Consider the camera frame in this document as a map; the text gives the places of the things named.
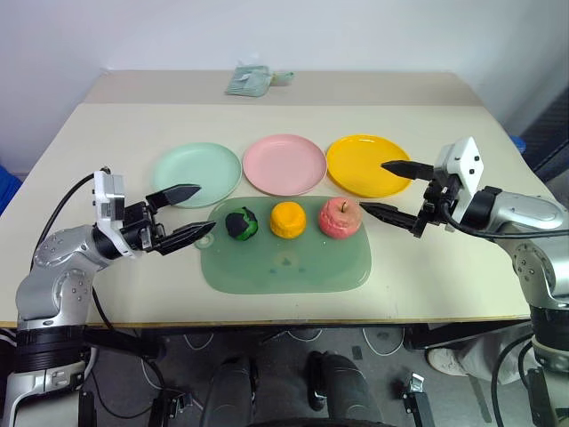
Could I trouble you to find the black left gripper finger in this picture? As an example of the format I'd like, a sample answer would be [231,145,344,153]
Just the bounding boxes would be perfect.
[156,222,218,257]
[145,183,203,209]

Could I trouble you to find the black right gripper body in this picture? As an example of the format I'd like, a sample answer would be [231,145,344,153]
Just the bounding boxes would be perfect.
[411,167,464,241]

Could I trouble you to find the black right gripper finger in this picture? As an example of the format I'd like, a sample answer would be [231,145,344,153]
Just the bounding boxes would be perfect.
[381,159,435,181]
[358,201,421,233]

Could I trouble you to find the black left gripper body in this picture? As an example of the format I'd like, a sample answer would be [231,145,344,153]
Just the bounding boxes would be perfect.
[118,199,173,258]

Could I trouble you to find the mint green plate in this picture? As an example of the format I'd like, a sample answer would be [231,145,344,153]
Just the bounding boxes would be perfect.
[152,141,243,210]

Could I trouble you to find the yellow plate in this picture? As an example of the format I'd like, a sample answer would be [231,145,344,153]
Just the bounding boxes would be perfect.
[325,133,413,199]

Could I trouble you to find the green and black toy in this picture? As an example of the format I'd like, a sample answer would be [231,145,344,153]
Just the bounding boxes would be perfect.
[224,205,260,242]

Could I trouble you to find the orange fruit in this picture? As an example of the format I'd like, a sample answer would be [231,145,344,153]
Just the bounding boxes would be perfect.
[268,200,308,239]

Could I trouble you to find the pink plate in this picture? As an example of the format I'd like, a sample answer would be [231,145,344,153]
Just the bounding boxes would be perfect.
[242,133,329,197]

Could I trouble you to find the red apple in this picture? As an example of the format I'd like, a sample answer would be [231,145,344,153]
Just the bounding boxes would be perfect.
[317,197,363,242]

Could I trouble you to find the translucent green mat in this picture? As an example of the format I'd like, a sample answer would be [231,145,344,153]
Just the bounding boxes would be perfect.
[199,195,373,296]

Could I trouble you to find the narrow beige table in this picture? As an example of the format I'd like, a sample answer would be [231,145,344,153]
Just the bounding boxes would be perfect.
[82,68,488,108]

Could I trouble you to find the large beige table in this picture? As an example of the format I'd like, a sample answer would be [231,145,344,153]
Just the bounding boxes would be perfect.
[0,101,541,331]

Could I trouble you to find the black textured panel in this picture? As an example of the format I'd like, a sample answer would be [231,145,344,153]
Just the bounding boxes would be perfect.
[517,87,569,179]

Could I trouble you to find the crumpled green cloth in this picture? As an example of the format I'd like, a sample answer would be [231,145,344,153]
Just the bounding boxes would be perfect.
[223,63,273,98]

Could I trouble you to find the blue object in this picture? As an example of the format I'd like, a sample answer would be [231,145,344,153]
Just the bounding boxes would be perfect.
[0,163,24,217]

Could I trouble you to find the small clear plastic bag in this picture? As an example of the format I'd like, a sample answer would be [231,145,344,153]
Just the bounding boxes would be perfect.
[269,70,297,88]

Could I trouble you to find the white sneaker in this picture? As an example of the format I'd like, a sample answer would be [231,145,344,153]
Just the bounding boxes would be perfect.
[425,346,469,378]

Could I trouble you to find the dark rounded robot leg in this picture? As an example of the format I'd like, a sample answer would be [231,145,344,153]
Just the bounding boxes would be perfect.
[198,354,260,427]
[307,350,384,427]

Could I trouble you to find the grey trouser leg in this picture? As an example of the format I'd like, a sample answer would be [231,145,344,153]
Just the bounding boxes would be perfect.
[456,332,537,386]

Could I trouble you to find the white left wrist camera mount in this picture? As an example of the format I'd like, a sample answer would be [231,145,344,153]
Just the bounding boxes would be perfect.
[91,170,137,261]

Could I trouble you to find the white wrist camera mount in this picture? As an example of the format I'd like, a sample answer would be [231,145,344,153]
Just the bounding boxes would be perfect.
[91,170,137,261]
[432,136,486,224]

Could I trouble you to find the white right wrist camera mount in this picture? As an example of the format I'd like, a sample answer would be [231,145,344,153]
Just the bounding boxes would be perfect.
[432,136,486,224]

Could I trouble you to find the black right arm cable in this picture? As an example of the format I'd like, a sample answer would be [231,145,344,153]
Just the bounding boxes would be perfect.
[437,202,569,242]

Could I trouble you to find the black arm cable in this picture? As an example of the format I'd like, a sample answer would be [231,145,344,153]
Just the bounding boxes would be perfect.
[43,173,97,244]
[437,202,569,242]

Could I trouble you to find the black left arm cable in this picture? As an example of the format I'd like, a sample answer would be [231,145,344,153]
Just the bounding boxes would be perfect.
[43,173,97,244]

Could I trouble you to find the black table frame bar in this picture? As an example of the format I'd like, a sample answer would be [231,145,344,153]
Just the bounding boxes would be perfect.
[83,326,162,359]
[403,320,534,351]

